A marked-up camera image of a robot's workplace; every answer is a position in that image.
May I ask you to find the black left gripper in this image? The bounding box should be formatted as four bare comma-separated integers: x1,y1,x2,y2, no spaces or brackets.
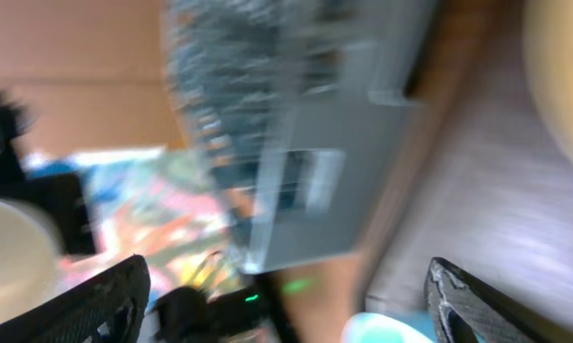
0,92,97,255

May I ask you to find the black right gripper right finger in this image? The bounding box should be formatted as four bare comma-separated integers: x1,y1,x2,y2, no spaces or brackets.
424,257,573,343

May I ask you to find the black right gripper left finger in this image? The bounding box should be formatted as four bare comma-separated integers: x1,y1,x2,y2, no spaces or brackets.
0,254,151,343

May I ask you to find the white cup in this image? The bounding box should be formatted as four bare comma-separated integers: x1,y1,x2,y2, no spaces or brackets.
0,199,62,324

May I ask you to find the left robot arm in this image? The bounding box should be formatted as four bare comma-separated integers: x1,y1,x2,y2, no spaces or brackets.
0,93,297,343

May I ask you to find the blue bowl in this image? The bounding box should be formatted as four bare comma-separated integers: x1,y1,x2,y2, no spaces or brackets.
340,312,437,343

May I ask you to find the dark brown serving tray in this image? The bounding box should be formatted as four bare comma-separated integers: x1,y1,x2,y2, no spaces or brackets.
359,23,573,331

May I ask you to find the grey dish rack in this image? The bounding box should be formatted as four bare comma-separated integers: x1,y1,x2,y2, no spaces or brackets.
163,0,444,274

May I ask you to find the yellow plate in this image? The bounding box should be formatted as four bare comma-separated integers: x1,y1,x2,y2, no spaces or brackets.
522,0,573,163

